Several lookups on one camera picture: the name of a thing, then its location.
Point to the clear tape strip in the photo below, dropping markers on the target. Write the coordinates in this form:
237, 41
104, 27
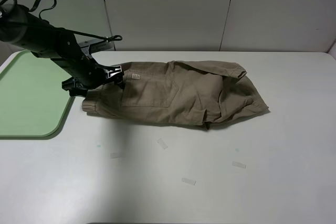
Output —
116, 155
162, 143
188, 181
238, 164

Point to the green plastic tray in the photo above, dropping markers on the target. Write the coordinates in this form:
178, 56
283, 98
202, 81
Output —
33, 103

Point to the khaki shorts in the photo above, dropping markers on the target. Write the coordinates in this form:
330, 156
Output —
181, 93

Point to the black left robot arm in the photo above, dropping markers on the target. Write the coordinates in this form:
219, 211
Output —
22, 29

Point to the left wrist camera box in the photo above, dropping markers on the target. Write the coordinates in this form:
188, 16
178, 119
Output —
95, 45

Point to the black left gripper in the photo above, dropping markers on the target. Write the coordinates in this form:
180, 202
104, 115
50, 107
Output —
85, 74

